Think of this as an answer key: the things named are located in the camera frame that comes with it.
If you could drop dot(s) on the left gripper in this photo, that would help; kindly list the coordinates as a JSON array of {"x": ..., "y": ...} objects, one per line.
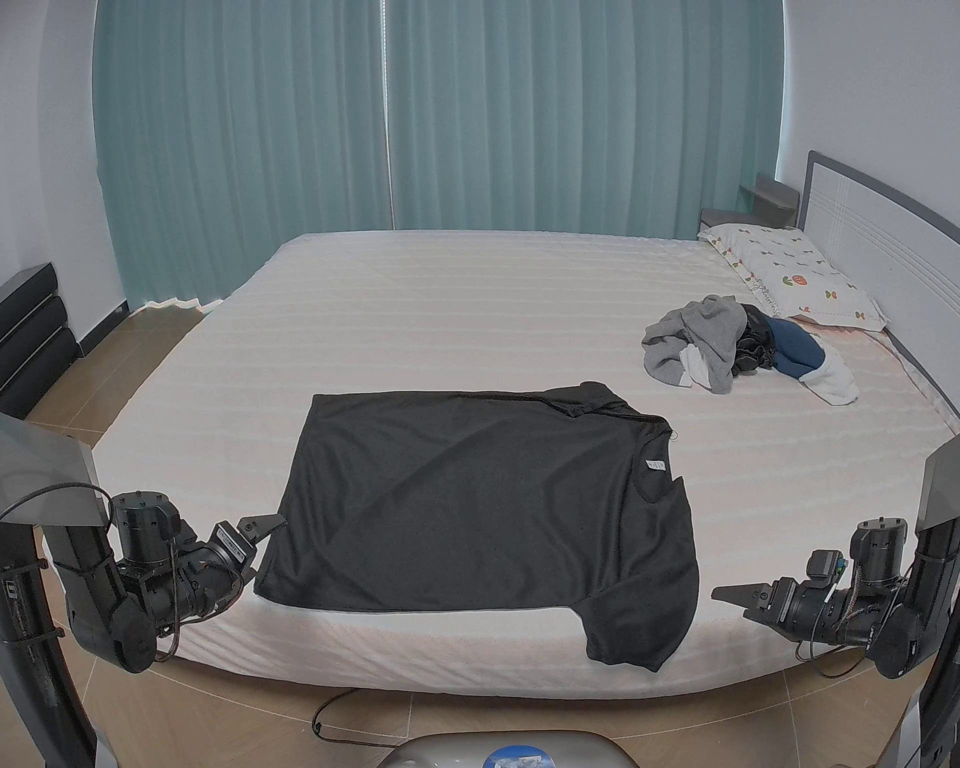
[{"x": 217, "y": 577}]

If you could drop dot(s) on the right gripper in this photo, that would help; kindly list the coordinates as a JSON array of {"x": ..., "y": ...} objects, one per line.
[{"x": 799, "y": 611}]

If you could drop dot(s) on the black T-shirt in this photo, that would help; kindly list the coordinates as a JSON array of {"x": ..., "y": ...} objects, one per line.
[{"x": 465, "y": 495}]

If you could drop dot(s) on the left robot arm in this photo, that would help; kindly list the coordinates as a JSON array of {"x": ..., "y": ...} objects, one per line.
[{"x": 90, "y": 600}]

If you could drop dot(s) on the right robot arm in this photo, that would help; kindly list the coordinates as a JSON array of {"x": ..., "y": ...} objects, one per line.
[{"x": 900, "y": 630}]

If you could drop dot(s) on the pile of clothes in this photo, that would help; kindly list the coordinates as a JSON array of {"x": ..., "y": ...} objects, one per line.
[{"x": 712, "y": 330}]

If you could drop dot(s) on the bed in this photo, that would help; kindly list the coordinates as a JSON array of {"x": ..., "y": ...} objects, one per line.
[{"x": 450, "y": 315}]

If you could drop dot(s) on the black chest of drawers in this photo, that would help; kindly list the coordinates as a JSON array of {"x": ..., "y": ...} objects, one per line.
[{"x": 30, "y": 337}]

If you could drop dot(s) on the white printed pillow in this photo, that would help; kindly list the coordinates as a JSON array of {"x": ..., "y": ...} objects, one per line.
[{"x": 795, "y": 270}]

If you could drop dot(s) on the blue-green curtain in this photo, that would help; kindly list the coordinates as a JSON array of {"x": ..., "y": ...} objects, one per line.
[
  {"x": 585, "y": 112},
  {"x": 240, "y": 150}
]

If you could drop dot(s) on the grey bedside table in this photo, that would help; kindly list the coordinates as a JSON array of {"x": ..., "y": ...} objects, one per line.
[{"x": 772, "y": 193}]

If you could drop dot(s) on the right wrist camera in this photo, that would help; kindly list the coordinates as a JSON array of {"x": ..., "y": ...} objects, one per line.
[{"x": 823, "y": 566}]

